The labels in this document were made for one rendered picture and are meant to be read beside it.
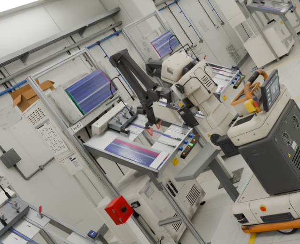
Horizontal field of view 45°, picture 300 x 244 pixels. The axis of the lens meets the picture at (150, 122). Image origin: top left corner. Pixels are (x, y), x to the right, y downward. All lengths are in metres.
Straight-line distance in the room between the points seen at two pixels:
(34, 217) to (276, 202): 1.55
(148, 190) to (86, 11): 3.80
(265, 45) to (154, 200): 4.91
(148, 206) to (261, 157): 1.17
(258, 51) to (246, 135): 5.31
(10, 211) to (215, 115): 1.48
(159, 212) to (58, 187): 1.77
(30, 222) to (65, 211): 2.09
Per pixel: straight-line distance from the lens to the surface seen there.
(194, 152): 4.47
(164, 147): 3.09
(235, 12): 7.44
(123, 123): 3.27
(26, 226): 2.51
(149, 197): 3.15
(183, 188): 3.49
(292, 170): 2.38
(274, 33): 7.37
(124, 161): 2.95
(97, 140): 3.17
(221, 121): 2.60
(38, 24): 5.53
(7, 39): 5.14
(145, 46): 4.26
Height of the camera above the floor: 1.46
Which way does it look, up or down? 8 degrees down
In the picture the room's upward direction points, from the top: 35 degrees counter-clockwise
